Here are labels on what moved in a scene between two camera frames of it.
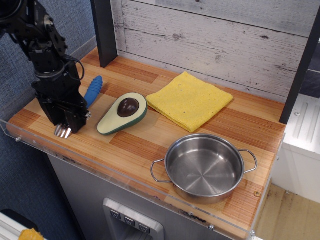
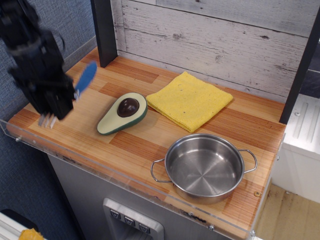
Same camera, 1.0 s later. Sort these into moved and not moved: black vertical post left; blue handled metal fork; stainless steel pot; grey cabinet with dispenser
Moved: blue handled metal fork
Not moved: grey cabinet with dispenser; black vertical post left; stainless steel pot
